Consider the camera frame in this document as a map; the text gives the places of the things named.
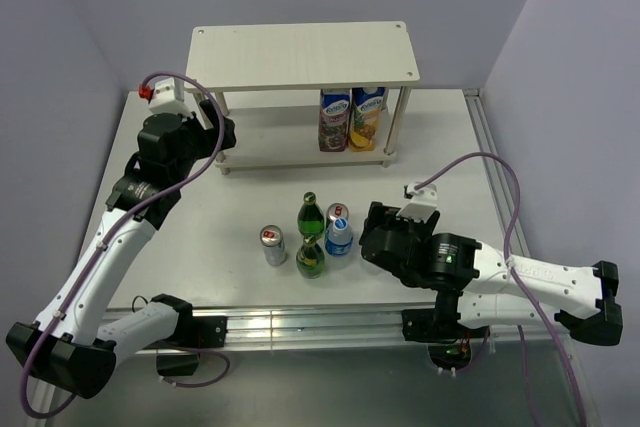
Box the blue-label water bottle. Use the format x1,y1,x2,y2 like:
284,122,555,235
362,261,383,275
325,217,354,270

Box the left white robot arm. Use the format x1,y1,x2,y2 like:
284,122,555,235
6,99,236,399

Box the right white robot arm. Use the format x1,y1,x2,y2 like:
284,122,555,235
359,202,623,346

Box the white two-tier wooden shelf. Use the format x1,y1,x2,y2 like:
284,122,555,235
186,21,420,175

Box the right silver drink can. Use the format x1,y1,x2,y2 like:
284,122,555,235
326,202,349,227

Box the silver drink can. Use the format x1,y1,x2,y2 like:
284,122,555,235
326,202,349,227
260,224,287,267

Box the front green glass bottle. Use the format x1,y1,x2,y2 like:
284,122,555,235
296,235,325,279

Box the green glass bottle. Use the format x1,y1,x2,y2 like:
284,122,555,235
297,191,325,240
296,235,325,279

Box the rear green glass bottle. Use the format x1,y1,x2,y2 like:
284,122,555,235
297,191,325,240

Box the left silver drink can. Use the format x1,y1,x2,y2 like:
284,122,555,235
260,224,287,267

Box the purple grape juice carton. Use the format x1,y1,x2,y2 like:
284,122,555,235
318,89,351,152

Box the yellow pineapple juice carton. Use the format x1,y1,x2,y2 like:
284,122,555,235
348,87,386,152

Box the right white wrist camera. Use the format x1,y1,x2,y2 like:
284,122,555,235
396,182,438,223

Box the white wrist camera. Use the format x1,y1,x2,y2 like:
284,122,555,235
138,78,191,117
396,182,438,223

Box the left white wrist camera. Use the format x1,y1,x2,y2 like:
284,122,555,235
138,78,191,117

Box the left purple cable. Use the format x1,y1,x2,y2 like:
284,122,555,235
17,70,232,419

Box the purple cable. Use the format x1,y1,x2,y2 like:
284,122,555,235
409,151,589,427
17,70,232,419

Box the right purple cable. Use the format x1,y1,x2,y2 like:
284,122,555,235
409,151,589,427

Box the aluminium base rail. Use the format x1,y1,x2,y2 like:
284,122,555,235
29,299,531,427

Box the aluminium side rail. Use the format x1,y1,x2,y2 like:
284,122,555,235
463,89,590,426

